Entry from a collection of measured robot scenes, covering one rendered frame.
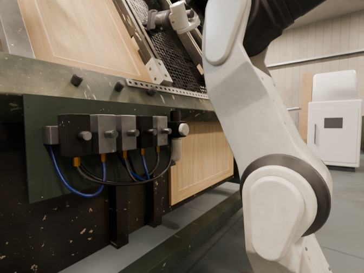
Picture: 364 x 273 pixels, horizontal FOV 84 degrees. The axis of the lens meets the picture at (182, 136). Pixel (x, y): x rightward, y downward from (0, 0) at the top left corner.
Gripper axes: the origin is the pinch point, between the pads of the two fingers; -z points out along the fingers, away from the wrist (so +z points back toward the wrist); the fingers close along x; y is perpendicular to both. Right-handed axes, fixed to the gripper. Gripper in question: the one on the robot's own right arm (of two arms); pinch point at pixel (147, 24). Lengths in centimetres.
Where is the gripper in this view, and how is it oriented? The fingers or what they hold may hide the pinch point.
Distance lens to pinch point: 122.8
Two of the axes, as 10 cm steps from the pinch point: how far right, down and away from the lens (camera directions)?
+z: 7.8, 2.3, -5.9
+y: -6.1, 0.6, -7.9
